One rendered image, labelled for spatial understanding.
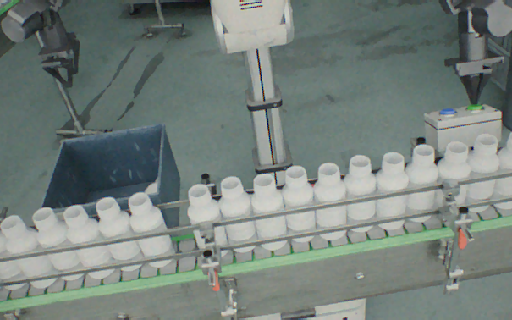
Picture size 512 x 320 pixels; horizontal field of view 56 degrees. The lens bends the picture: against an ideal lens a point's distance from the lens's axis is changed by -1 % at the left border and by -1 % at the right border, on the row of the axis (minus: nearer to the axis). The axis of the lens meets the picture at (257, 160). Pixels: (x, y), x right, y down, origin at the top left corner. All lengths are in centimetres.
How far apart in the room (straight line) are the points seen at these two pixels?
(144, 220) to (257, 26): 65
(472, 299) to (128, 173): 142
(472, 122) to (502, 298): 121
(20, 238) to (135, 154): 65
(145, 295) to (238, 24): 72
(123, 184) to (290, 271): 80
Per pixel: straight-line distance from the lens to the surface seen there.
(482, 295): 220
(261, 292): 105
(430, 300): 214
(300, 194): 90
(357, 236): 100
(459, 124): 111
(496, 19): 103
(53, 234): 98
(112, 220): 94
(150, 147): 154
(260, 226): 94
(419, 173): 95
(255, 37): 137
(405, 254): 104
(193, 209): 91
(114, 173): 162
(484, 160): 99
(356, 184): 92
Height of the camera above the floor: 175
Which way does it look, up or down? 39 degrees down
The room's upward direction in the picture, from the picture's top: 10 degrees counter-clockwise
